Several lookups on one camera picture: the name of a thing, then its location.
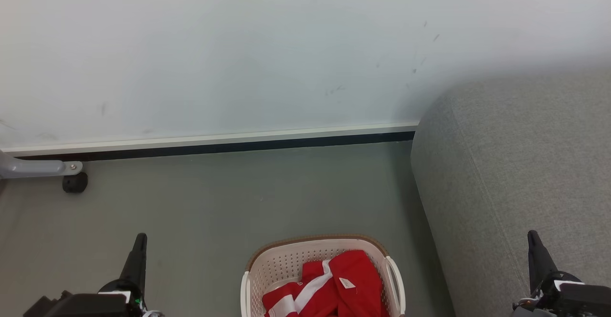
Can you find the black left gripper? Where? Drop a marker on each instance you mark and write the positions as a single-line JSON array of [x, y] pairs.
[[95, 305]]

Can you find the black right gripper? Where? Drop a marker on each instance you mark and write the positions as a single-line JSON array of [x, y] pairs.
[[577, 300]]

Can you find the red garment with white label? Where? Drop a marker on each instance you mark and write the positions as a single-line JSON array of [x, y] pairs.
[[363, 269]]

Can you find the red garment with white stripes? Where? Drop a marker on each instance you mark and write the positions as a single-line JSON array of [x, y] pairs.
[[327, 301]]

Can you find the grey fabric sofa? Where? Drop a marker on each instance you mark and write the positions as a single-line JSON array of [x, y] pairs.
[[501, 164]]

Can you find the black caster wheel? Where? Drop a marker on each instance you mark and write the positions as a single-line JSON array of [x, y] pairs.
[[75, 183]]

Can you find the grey metal stand leg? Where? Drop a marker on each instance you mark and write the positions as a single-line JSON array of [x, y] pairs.
[[33, 168]]

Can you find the white and black baseboard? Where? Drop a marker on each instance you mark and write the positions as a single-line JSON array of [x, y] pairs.
[[215, 142]]

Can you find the white plastic laundry basket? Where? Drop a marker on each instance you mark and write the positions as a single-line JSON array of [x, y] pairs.
[[286, 259]]

